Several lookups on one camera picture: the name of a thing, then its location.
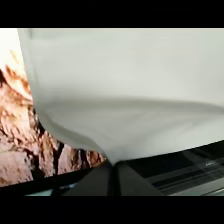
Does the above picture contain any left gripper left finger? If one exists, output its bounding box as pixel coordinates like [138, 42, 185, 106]
[63, 160, 114, 197]

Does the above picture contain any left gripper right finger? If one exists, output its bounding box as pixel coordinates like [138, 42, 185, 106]
[115, 161, 164, 197]

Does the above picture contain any white shirt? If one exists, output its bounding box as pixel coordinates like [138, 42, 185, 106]
[17, 27, 224, 166]

